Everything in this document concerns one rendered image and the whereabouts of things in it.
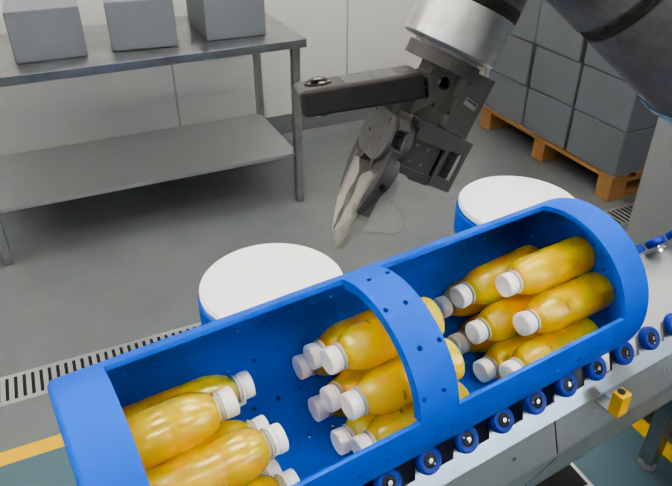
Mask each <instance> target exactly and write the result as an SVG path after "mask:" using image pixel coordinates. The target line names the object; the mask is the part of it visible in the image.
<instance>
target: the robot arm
mask: <svg viewBox="0 0 672 486"><path fill-rule="evenodd" d="M547 1H548V2H549V3H550V4H551V5H552V6H553V7H554V8H555V9H556V11H557V12H558V13H559V14H560V15H561V16H562V17H563V18H564V19H565V20H566V21H567V22H568V23H569V24H570V25H571V26H572V27H573V28H574V29H575V30H576V31H577V32H579V33H580V34H581V35H582V36H583V38H584V39H585V40H586V41H587V42H588V43H589V44H590V45H591V46H592V47H593V48H594V49H595V50H596V51H597V52H598V53H599V54H600V55H601V56H602V57H603V58H604V60H605V61H606V62H607V63H608V64H609V65H610V66H611V67H612V68H613V69H614V70H615V71H616V72H617V73H618V74H619V75H620V76H621V77H622V78H623V79H624V80H625V81H626V82H627V83H628V84H629V85H630V86H631V88H632V89H633V90H634V91H635V92H636V93H637V94H638V95H639V98H640V100H641V101H642V103H643V104H644V105H645V106H646V107H647V108H648V109H649V110H650V111H651V112H652V113H654V114H655V115H657V116H659V117H661V118H662V119H663V120H664V121H665V122H667V123H668V124H670V125H672V0H547ZM527 2H528V0H417V1H416V3H415V5H414V7H413V10H412V12H411V14H410V16H409V18H408V20H407V22H406V25H405V28H406V30H407V31H409V32H410V33H412V34H414V35H416V38H412V37H411V38H410V40H409V42H408V44H407V46H406V48H405V50H406V51H408V52H410V53H412V54H414V55H416V56H418V57H420V58H422V61H421V63H420V65H419V67H418V68H417V69H414V68H412V67H410V66H408V65H403V66H396V67H390V68H384V69H377V70H371V71H365V72H358V73H352V74H346V75H339V76H333V77H324V76H315V77H312V78H310V79H308V80H307V81H301V82H297V83H295V84H294V86H293V94H294V101H295V105H296V107H297V108H298V109H299V111H300V112H301V113H302V115H303V116H304V117H306V118H311V117H318V118H321V117H326V116H328V115H330V114H335V113H341V112H347V111H353V110H359V109H365V108H371V107H373V108H372V110H371V111H370V113H369V115H368V116H367V118H366V120H365V122H364V124H363V126H362V129H361V132H360V135H359V136H358V138H357V140H356V142H355V144H354V146H353V148H352V150H351V153H350V155H349V158H348V161H347V164H346V167H345V170H344V174H343V177H342V180H341V184H340V187H339V189H340V191H339V194H338V198H337V202H336V206H335V212H334V218H333V224H332V231H333V243H334V245H335V247H336V248H337V249H340V250H341V249H343V248H344V247H345V246H346V245H347V244H349V243H350V242H351V241H352V239H353V238H354V237H355V236H356V235H357V234H358V233H360V232H368V233H383V234H395V233H397V232H399V231H400V230H401V229H402V228H403V226H404V224H405V217H404V216H403V214H402V213H401V212H400V211H399V210H398V209H397V207H396V206H395V199H396V197H397V195H398V193H399V191H400V182H399V180H398V178H397V176H398V173H401V174H404V175H406V177H407V178H408V179H409V180H412V181H414V182H417V183H420V184H422V185H425V186H427V184H428V185H429V186H432V187H434V188H437V189H439V190H442V191H445V192H447V193H448V192H449V190H450V188H451V186H452V184H453V182H454V180H455V178H456V176H457V175H458V173H459V171H460V169H461V167H462V165H463V163H464V161H465V159H466V157H467V155H468V154H469V152H470V150H471V148H472V146H473V144H472V143H471V142H469V141H468V140H467V139H466V138H467V136H468V134H469V132H470V130H471V128H472V126H473V124H474V122H475V120H476V118H477V116H478V114H479V112H480V111H481V109H482V107H483V105H484V103H485V101H486V99H487V97H488V95H489V93H490V91H491V89H492V87H493V86H494V84H495V81H493V80H491V79H489V78H487V77H485V76H483V75H481V74H479V72H480V70H479V69H477V67H478V65H479V66H481V67H483V68H486V69H489V70H490V69H493V67H494V65H495V63H496V62H497V60H498V58H499V56H500V54H501V52H502V50H503V48H504V46H505V44H506V42H507V40H508V38H509V36H510V34H511V32H512V30H513V28H514V27H515V25H516V23H517V21H518V19H519V17H520V15H521V13H522V11H523V9H524V8H525V6H526V4H527ZM459 155H461V158H460V160H459V162H458V164H457V166H456V168H455V170H454V172H453V174H452V176H451V178H450V179H449V180H447V179H446V178H447V176H448V174H449V173H450V171H451V169H452V167H453V165H454V163H455V161H456V159H457V157H458V156H459Z"/></svg>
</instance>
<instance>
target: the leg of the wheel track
mask: <svg viewBox="0 0 672 486"><path fill-rule="evenodd" d="M671 431H672V400H671V401H669V402H668V403H666V404H664V405H663V406H661V407H660V408H658V409H657V410H655V413H654V416H653V418H652V421H651V424H650V426H649V429H648V432H647V434H646V437H645V439H644V442H643V445H642V447H641V450H640V453H639V455H638V456H639V458H638V459H637V465H638V467H639V468H640V469H641V470H643V471H645V472H654V471H655V469H656V462H658V461H659V460H660V458H661V455H662V453H663V451H664V448H665V446H666V443H667V441H668V438H669V436H670V434H671Z"/></svg>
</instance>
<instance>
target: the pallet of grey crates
mask: <svg viewBox="0 0 672 486"><path fill-rule="evenodd" d="M489 79H491V80H493V81H495V84H494V86H493V87H492V89H491V91H490V93H489V95H488V97H487V99H486V103H485V105H484V106H483V109H482V116H481V124H480V125H481V126H483V127H484V128H486V129H488V130H493V129H498V128H503V127H508V126H514V127H516V128H518V129H519V130H521V131H523V132H525V133H527V134H528V135H530V136H532V137H534V144H533V149H532V155H531V156H532V157H534V158H536V159H537V160H539V161H541V162H545V161H549V160H554V159H558V158H562V157H569V158H570V159H572V160H574V161H576V162H577V163H579V164H581V165H583V166H585V167H586V168H588V169H590V170H592V171H593V172H595V173H597V174H599V176H598V180H597V184H596V188H595V192H594V194H595V195H597V196H598V197H600V198H602V199H603V200H605V201H607V202H608V201H612V200H615V199H619V198H623V197H626V196H630V195H634V194H637V191H638V187H639V184H640V180H641V177H642V173H643V170H644V166H645V163H646V159H647V156H648V152H649V149H650V145H651V142H652V138H653V135H654V131H655V128H656V124H657V121H658V117H659V116H657V115H655V114H654V113H652V112H651V111H650V110H649V109H648V108H647V107H646V106H645V105H644V104H643V103H642V101H641V100H640V98H639V95H638V94H637V93H636V92H635V91H634V90H633V89H632V88H631V86H630V85H629V84H628V83H627V82H626V81H625V80H624V79H623V78H622V77H621V76H620V75H619V74H618V73H617V72H616V71H615V70H614V69H613V68H612V67H611V66H610V65H609V64H608V63H607V62H606V61H605V60H604V58H603V57H602V56H601V55H600V54H599V53H598V52H597V51H596V50H595V49H594V48H593V47H592V46H591V45H590V44H589V43H588V42H587V41H586V40H585V39H584V38H583V36H582V35H581V34H580V33H579V32H577V31H576V30H575V29H574V28H573V27H572V26H571V25H570V24H569V23H568V22H567V21H566V20H565V19H564V18H563V17H562V16H561V15H560V14H559V13H558V12H557V11H556V9H555V8H554V7H553V6H552V5H551V4H550V3H549V2H548V1H547V0H528V2H527V4H526V6H525V8H524V9H523V11H522V13H521V15H520V17H519V19H518V21H517V23H516V25H515V27H514V28H513V30H512V32H511V34H510V36H509V38H508V40H507V42H506V44H505V46H504V48H503V50H502V52H501V54H500V56H499V58H498V60H497V62H496V63H495V65H494V67H493V69H490V72H489ZM636 179H637V180H636ZM632 180H633V181H632ZM628 181H629V182H628Z"/></svg>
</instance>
